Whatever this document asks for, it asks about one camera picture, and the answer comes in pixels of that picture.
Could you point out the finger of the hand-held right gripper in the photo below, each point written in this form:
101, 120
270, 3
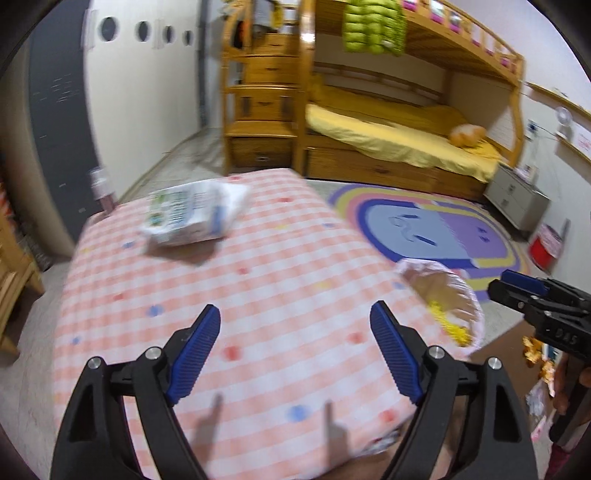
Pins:
508, 293
521, 280

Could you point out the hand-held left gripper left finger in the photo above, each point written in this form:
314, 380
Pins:
194, 355

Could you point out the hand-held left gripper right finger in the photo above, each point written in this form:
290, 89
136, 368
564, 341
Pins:
397, 355

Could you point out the clear bag with yellow contents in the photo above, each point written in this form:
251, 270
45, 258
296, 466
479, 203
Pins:
415, 272

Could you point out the person's right forearm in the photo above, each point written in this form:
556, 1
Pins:
561, 461

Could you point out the person's right hand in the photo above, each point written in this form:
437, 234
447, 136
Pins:
561, 383

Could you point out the red waste bin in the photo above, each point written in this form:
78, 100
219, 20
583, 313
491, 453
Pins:
545, 251

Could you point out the orange snack packet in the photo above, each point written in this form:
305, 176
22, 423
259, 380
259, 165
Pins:
533, 350

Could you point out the grey nightstand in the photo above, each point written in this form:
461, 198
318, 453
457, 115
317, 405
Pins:
512, 198

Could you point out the pink checkered tablecloth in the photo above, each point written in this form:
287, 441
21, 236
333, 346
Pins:
277, 286

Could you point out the rainbow floor rug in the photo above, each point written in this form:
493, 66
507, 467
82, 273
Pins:
415, 230

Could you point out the white wet wipes pack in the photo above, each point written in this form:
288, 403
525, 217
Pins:
180, 217

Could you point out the orange plush toy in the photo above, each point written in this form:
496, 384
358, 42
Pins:
466, 134

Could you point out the white soft tissue pack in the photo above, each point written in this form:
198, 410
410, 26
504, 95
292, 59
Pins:
235, 196

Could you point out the wooden bunk bed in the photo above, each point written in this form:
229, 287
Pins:
392, 170

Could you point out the small white fan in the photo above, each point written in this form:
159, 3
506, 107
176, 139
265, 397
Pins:
563, 116

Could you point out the small spray bottle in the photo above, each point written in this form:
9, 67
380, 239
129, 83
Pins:
102, 191

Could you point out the yellow bed sheet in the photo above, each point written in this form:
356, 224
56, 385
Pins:
392, 134

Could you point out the wooden staircase with drawers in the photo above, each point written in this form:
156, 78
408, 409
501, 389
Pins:
263, 106

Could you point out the white grey wardrobe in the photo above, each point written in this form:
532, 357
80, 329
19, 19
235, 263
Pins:
138, 92

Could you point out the green hanging blanket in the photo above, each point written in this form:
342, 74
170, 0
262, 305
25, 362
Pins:
374, 27

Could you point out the yellow grey hanging garment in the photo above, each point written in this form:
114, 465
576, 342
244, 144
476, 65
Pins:
277, 14

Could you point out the wooden wall shelf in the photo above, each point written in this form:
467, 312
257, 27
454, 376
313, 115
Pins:
575, 148

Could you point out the grey wall pipe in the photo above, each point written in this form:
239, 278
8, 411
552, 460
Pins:
203, 60

